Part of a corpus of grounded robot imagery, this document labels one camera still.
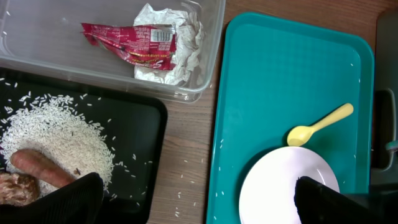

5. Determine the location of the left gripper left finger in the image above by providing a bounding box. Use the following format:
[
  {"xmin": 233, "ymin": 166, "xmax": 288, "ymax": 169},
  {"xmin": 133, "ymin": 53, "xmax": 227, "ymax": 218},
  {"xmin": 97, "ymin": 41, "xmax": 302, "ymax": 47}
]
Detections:
[{"xmin": 1, "ymin": 172, "xmax": 103, "ymax": 224}]

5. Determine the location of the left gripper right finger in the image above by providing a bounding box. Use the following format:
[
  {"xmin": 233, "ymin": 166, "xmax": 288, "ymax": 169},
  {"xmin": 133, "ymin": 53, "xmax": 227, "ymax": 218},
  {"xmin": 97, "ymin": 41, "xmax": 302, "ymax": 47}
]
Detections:
[{"xmin": 294, "ymin": 176, "xmax": 395, "ymax": 224}]

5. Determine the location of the clear plastic bin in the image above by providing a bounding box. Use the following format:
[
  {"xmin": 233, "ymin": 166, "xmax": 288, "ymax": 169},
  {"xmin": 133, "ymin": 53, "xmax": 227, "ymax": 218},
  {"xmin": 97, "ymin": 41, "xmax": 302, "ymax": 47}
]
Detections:
[{"xmin": 1, "ymin": 0, "xmax": 225, "ymax": 103}]

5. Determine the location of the black waste tray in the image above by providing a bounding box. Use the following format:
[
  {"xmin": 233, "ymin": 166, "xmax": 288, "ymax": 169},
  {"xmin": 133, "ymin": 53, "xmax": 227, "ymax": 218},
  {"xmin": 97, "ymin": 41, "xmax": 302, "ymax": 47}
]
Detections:
[{"xmin": 1, "ymin": 68, "xmax": 167, "ymax": 223}]

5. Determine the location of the orange carrot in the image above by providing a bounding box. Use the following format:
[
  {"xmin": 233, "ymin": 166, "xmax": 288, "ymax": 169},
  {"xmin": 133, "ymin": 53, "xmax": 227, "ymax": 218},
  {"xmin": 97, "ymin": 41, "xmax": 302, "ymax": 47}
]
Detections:
[{"xmin": 9, "ymin": 149, "xmax": 75, "ymax": 188}]

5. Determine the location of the white tissue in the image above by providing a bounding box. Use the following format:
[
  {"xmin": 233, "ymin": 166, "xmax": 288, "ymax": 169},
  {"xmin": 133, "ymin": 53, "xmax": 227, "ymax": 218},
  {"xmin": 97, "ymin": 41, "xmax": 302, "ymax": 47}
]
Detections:
[{"xmin": 134, "ymin": 4, "xmax": 203, "ymax": 85}]

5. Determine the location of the red snack wrapper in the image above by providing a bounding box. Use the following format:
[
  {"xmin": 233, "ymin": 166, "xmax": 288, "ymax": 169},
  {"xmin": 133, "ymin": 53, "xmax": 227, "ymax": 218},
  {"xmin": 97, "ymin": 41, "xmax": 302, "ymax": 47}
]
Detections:
[{"xmin": 81, "ymin": 23, "xmax": 177, "ymax": 71}]

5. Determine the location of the yellow plastic spoon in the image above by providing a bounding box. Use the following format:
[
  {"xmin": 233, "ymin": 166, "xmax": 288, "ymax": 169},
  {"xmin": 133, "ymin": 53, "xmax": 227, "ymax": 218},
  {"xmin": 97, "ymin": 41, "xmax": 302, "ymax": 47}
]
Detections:
[{"xmin": 287, "ymin": 103, "xmax": 354, "ymax": 147}]

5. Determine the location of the grey dishwasher rack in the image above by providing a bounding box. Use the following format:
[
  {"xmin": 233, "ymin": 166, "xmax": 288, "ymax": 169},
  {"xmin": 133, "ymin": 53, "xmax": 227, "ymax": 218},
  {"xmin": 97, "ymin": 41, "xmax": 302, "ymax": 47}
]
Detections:
[{"xmin": 368, "ymin": 7, "xmax": 398, "ymax": 223}]

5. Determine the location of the teal plastic tray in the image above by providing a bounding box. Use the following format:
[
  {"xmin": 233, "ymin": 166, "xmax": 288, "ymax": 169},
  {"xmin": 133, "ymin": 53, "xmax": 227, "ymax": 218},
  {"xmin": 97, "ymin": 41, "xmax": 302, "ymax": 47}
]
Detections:
[{"xmin": 206, "ymin": 12, "xmax": 374, "ymax": 223}]

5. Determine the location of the brown food scrap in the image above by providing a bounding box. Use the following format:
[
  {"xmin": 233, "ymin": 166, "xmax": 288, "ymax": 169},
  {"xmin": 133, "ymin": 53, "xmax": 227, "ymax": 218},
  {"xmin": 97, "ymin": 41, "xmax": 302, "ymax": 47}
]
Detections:
[{"xmin": 1, "ymin": 172, "xmax": 40, "ymax": 207}]

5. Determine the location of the white round plate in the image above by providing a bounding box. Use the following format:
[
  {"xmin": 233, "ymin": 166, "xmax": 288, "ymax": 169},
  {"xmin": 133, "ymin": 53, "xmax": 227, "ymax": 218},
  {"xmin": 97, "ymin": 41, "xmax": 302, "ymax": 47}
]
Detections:
[{"xmin": 239, "ymin": 147, "xmax": 340, "ymax": 224}]

